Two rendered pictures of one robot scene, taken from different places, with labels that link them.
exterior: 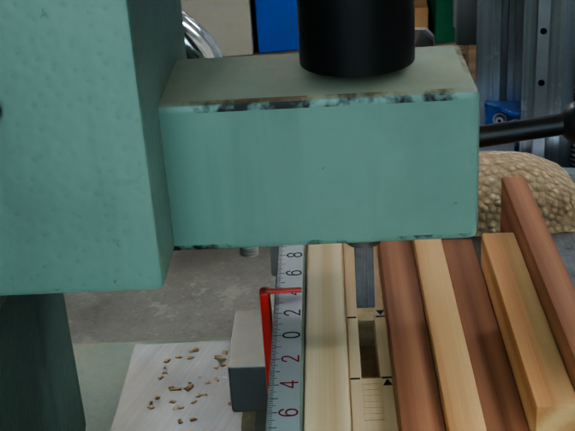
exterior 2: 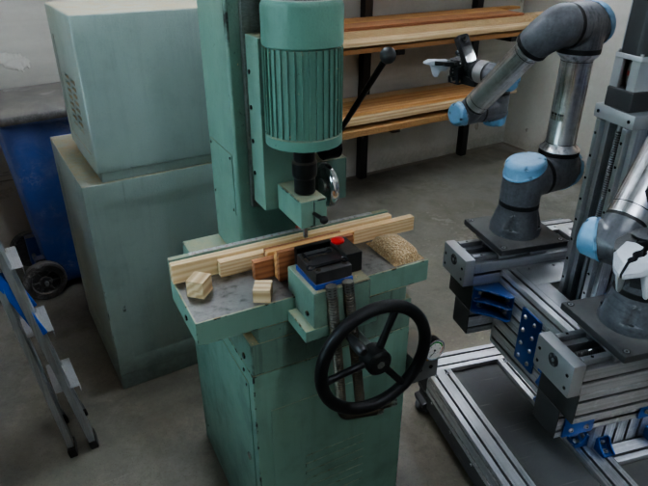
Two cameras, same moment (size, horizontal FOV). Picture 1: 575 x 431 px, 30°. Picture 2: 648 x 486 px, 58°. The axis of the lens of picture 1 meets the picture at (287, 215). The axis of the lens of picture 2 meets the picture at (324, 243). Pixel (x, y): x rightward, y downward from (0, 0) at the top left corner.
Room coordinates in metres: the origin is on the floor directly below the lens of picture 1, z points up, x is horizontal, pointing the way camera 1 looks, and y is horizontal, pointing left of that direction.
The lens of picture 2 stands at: (-0.17, -1.18, 1.62)
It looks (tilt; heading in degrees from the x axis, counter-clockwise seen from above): 28 degrees down; 60
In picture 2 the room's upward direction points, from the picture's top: straight up
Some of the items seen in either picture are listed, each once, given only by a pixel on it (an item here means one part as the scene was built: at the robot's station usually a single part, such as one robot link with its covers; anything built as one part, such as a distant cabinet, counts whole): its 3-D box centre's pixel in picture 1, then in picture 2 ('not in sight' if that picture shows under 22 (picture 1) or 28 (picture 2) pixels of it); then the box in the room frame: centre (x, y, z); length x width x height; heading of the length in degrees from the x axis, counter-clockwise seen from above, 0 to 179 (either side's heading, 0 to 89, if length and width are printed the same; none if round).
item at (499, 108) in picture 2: not in sight; (492, 108); (1.27, 0.17, 1.12); 0.11 x 0.08 x 0.11; 0
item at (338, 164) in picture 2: not in sight; (327, 175); (0.62, 0.14, 1.02); 0.09 x 0.07 x 0.12; 177
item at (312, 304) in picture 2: not in sight; (328, 288); (0.41, -0.23, 0.92); 0.15 x 0.13 x 0.09; 177
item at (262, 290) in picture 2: not in sight; (262, 291); (0.27, -0.16, 0.92); 0.05 x 0.04 x 0.03; 58
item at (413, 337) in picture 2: not in sight; (414, 355); (0.71, -0.19, 0.58); 0.12 x 0.08 x 0.08; 87
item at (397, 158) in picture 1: (317, 158); (302, 205); (0.46, -0.02, 1.03); 0.14 x 0.07 x 0.09; 87
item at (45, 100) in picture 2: not in sight; (62, 187); (0.08, 1.87, 0.48); 0.64 x 0.54 x 0.97; 3
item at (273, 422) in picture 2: not in sight; (291, 390); (0.46, 0.08, 0.36); 0.58 x 0.45 x 0.71; 87
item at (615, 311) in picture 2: not in sight; (636, 302); (1.03, -0.57, 0.87); 0.15 x 0.15 x 0.10
